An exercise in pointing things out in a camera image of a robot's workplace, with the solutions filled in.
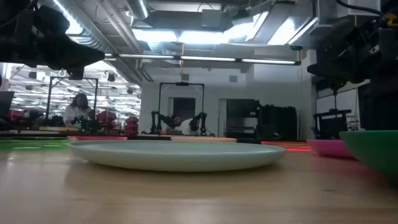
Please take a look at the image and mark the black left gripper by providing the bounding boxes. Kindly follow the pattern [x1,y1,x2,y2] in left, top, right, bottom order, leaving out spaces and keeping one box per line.
[0,4,106,80]

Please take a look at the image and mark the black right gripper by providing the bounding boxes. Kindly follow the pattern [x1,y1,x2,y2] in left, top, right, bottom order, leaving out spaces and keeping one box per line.
[307,17,386,93]

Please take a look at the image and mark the pink plastic bowl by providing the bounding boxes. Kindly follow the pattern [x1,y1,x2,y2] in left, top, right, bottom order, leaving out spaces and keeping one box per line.
[307,139,357,160]

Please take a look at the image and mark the translucent red plastic plate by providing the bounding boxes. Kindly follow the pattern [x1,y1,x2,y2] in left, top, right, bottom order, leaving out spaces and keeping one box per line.
[67,135,128,141]

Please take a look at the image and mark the dark green plastic bowl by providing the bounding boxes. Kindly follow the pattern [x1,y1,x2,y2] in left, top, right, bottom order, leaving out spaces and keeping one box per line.
[338,129,398,180]

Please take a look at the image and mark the translucent light green plate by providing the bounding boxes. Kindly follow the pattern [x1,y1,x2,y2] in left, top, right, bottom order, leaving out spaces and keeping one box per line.
[0,138,78,152]

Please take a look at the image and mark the pale orange plastic plate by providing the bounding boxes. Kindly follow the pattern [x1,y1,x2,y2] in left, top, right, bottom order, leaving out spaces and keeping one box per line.
[170,136,238,143]

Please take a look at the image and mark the person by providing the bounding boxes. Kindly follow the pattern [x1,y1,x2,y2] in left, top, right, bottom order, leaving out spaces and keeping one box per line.
[167,114,195,135]
[62,92,96,128]

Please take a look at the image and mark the red background machine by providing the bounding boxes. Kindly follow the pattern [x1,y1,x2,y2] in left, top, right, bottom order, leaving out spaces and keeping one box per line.
[95,110,118,133]
[124,116,140,137]

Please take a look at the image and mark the dark monitor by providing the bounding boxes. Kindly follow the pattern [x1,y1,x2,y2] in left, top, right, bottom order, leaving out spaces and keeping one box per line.
[0,90,16,119]

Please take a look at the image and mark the black shelf cabinet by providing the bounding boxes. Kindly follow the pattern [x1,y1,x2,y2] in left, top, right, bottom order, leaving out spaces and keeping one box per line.
[225,98,261,140]

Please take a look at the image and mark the long linear ceiling lamp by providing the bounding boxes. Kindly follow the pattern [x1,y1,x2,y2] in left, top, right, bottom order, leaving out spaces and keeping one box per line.
[104,53,302,66]

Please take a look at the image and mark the grey ceiling box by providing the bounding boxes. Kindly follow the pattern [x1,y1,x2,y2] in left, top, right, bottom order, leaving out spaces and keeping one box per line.
[201,9,222,28]

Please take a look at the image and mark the pale grey plastic plate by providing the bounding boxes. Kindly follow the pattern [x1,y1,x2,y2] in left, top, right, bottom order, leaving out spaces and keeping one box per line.
[67,139,287,173]

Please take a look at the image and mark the black background rig frame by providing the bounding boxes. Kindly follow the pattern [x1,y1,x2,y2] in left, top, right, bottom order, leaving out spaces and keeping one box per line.
[45,76,100,125]
[157,82,206,136]

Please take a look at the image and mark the black wire cart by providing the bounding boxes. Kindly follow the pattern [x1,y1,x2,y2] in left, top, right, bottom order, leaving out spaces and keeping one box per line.
[312,108,353,140]

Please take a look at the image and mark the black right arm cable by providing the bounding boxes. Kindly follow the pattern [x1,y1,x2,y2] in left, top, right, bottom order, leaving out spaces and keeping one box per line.
[335,0,385,16]

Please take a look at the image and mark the silver round air duct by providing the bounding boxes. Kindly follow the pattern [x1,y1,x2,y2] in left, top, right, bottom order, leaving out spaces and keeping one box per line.
[126,0,150,20]

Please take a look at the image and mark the yellow cable tag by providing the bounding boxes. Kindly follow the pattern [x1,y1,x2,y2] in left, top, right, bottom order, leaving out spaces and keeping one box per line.
[386,12,398,28]

